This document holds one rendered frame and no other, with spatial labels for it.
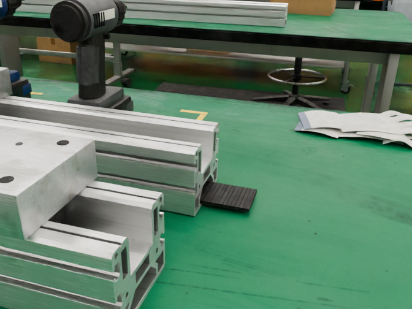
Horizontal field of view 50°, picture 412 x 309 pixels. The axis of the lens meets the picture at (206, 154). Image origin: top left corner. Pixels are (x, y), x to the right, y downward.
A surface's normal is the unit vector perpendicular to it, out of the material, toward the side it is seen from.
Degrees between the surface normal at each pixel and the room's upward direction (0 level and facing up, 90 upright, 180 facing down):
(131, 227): 90
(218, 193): 0
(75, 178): 90
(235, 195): 0
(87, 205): 90
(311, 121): 12
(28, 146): 0
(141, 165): 90
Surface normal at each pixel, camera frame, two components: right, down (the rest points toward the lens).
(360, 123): -0.13, -0.88
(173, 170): -0.29, 0.40
